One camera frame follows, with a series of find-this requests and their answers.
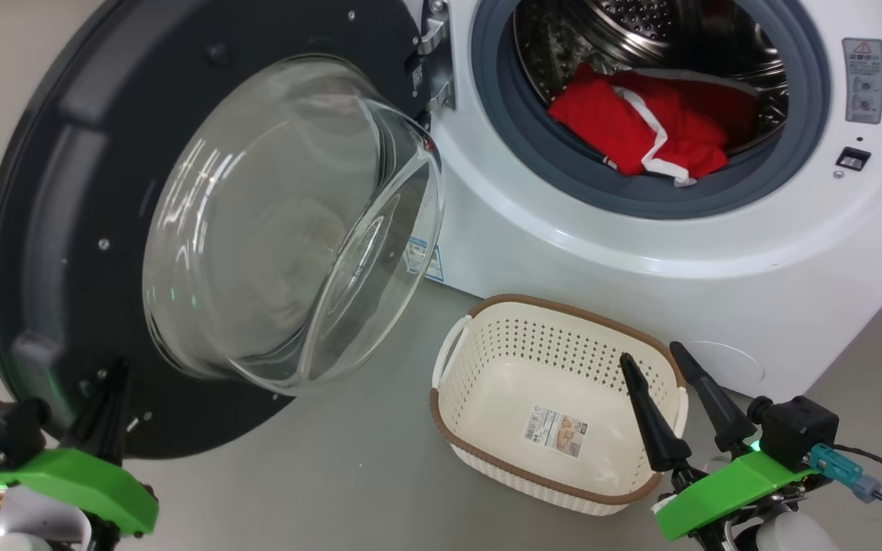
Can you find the white front-load washing machine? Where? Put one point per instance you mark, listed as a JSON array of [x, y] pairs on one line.
[[640, 252]]

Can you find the black round glass washer door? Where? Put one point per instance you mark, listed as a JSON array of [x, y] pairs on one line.
[[50, 191]]

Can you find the grey warning sticker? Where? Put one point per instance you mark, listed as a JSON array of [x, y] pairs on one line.
[[862, 84]]

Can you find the red garment with white stripes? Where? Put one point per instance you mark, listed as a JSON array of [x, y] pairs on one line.
[[609, 122]]

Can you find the printed product label sticker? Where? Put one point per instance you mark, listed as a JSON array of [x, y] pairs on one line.
[[556, 432]]

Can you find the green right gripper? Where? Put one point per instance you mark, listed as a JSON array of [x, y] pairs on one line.
[[724, 490]]

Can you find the round white filter cover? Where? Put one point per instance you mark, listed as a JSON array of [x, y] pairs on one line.
[[739, 363]]

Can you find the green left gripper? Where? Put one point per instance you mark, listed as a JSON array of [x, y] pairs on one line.
[[81, 486]]

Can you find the cream laundry basket brown rim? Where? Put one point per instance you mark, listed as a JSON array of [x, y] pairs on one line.
[[502, 367]]

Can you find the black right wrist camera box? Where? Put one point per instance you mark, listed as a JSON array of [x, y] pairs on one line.
[[793, 432]]

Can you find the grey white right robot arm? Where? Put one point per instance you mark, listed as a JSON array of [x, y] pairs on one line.
[[793, 536]]

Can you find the metal door hinge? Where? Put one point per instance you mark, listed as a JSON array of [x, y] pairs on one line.
[[437, 76]]

